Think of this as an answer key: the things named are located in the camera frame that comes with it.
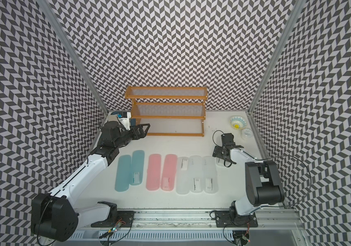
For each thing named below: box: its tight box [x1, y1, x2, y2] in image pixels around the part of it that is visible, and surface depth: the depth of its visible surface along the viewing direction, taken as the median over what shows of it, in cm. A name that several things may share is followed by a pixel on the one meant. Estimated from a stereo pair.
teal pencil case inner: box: [129, 150, 145, 186], surface depth 91 cm
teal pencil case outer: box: [114, 154, 132, 193], surface depth 86 cm
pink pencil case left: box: [145, 153, 162, 192], surface depth 88 cm
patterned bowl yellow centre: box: [229, 115, 247, 130], surface depth 110 cm
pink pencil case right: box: [160, 153, 178, 192], surface depth 88 cm
